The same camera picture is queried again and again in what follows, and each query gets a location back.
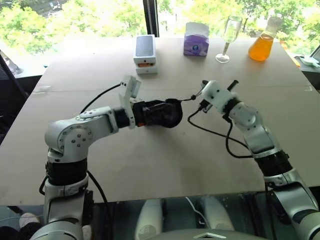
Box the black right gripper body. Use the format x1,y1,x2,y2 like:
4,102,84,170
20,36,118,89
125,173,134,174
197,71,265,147
198,99,214,114

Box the dark window frame post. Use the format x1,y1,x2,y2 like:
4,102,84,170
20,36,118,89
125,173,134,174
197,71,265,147
142,0,161,38

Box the black arm wrist cable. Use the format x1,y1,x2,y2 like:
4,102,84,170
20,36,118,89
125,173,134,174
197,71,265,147
79,83,122,116
187,107,255,159

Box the black right arm wrist cable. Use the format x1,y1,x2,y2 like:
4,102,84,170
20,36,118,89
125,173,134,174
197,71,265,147
187,107,255,159

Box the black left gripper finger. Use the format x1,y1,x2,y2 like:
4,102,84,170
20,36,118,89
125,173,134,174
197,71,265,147
146,99,169,112
147,111,168,128

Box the white phone box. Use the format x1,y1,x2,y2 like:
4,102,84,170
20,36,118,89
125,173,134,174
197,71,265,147
132,34,158,69

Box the black left shoulder cable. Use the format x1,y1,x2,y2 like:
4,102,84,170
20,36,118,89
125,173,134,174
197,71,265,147
38,171,112,240

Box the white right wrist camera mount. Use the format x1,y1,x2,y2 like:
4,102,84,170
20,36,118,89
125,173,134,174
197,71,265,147
200,79,238,114

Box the black left arm wrist cable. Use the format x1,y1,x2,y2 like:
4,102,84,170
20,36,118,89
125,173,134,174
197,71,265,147
79,83,122,116

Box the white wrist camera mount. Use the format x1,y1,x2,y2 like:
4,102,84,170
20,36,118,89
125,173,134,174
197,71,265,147
117,74,141,130
200,79,238,114

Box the white rounded right robot leg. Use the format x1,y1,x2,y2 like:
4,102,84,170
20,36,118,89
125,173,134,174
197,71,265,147
202,196,236,232

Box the clear wine glass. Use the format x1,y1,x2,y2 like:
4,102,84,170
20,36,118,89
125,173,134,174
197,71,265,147
215,15,244,64

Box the flask with orange liquid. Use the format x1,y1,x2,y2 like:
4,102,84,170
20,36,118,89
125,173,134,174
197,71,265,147
247,16,284,62

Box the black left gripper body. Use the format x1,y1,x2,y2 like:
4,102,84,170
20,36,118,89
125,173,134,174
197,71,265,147
131,100,151,129

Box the purple tissue box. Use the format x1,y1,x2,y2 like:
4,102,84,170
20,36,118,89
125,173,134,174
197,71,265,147
183,21,210,57

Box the white rounded robot leg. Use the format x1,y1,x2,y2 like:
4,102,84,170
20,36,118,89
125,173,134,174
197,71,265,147
202,196,236,232
134,199,165,240

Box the grey robot torso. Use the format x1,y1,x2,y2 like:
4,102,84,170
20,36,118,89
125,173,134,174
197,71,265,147
154,226,254,240

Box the thin white cable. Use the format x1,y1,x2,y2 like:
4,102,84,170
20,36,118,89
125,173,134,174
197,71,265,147
184,196,210,226

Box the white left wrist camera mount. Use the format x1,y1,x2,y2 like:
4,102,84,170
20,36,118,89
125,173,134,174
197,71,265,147
117,74,141,130

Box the black drawstring pouch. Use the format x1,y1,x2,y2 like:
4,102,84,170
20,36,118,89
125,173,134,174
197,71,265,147
163,92,203,130

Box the white rounded left robot leg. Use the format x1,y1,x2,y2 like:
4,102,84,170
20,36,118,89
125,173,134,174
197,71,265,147
134,199,165,240

